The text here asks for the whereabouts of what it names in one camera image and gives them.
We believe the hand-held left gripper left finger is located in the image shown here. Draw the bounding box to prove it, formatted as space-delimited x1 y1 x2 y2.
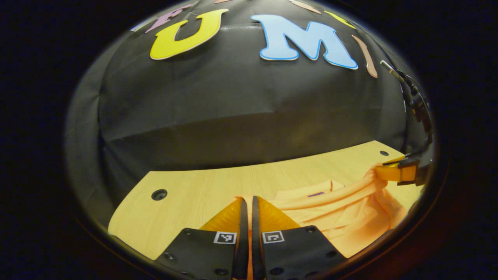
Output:
156 197 249 280

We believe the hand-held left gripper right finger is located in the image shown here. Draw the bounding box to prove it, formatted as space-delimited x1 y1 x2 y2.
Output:
252 196 347 278

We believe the black backdrop cloth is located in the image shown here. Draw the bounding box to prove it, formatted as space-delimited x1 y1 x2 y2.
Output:
64 0 432 218

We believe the orange T-shirt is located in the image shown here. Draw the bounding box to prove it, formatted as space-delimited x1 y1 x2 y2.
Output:
235 163 407 259

